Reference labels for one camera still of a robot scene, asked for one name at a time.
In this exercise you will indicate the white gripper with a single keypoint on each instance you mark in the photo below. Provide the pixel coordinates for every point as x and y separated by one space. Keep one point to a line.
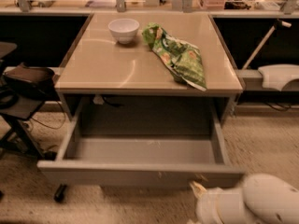
207 206

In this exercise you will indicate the grey top drawer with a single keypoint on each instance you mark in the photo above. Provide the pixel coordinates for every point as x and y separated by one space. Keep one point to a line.
159 142

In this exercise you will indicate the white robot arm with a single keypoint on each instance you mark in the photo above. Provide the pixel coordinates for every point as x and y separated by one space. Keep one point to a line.
257 199

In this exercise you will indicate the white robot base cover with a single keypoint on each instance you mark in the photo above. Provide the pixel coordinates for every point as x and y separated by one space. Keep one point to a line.
277 76

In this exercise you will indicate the grey drawer cabinet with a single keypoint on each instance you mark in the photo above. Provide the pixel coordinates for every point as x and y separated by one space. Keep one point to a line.
101 68

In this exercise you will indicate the green chip bag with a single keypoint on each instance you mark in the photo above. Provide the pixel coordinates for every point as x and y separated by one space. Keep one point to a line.
181 58

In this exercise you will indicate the black stand leg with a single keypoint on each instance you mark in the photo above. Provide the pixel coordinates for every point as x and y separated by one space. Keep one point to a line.
59 193

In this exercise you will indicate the white ceramic bowl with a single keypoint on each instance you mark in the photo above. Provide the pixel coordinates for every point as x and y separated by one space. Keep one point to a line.
123 30

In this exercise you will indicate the white stick with black tip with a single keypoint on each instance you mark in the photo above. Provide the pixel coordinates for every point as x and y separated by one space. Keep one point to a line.
277 24

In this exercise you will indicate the dark brown bag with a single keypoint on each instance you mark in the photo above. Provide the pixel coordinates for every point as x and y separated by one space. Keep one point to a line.
31 82

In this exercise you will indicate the black side stand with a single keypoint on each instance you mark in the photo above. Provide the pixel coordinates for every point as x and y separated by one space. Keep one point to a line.
15 110

